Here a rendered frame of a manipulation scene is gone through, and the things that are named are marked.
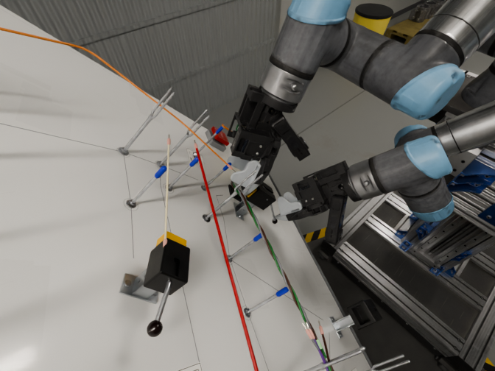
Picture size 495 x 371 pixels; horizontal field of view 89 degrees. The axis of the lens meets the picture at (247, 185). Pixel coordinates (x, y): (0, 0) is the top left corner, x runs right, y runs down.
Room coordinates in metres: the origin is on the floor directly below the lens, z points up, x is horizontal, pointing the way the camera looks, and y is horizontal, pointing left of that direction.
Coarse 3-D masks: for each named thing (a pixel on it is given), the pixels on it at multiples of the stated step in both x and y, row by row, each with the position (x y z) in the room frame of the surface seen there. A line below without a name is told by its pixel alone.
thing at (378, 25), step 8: (360, 8) 3.15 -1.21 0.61; (368, 8) 3.15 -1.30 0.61; (376, 8) 3.15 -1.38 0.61; (384, 8) 3.15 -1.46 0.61; (360, 16) 3.03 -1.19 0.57; (368, 16) 2.95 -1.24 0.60; (376, 16) 2.93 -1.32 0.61; (384, 16) 2.94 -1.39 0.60; (360, 24) 3.00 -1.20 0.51; (368, 24) 2.95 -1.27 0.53; (376, 24) 2.93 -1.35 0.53; (384, 24) 2.96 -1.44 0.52; (384, 32) 3.03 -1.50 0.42
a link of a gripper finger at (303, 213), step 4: (304, 208) 0.30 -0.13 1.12; (316, 208) 0.29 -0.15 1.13; (296, 212) 0.30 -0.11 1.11; (300, 212) 0.29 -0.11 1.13; (304, 212) 0.29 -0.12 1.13; (308, 212) 0.28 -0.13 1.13; (312, 212) 0.29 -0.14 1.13; (288, 216) 0.30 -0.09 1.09; (292, 216) 0.29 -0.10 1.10; (296, 216) 0.29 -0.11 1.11; (300, 216) 0.28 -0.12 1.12; (304, 216) 0.28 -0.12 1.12; (288, 220) 0.29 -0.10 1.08; (292, 220) 0.29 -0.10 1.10
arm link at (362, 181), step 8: (368, 160) 0.35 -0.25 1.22; (352, 168) 0.33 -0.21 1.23; (360, 168) 0.32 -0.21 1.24; (368, 168) 0.31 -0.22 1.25; (352, 176) 0.31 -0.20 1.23; (360, 176) 0.30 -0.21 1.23; (368, 176) 0.30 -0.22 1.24; (352, 184) 0.30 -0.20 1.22; (360, 184) 0.29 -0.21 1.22; (368, 184) 0.28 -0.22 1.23; (376, 184) 0.32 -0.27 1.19; (360, 192) 0.28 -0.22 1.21; (368, 192) 0.28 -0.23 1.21; (376, 192) 0.28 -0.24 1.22
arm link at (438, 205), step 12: (444, 180) 0.31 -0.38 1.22; (432, 192) 0.27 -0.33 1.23; (444, 192) 0.27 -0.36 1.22; (408, 204) 0.28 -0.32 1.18; (420, 204) 0.26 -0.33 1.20; (432, 204) 0.26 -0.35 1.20; (444, 204) 0.26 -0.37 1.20; (420, 216) 0.26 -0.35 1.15; (432, 216) 0.25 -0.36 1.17; (444, 216) 0.25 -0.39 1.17
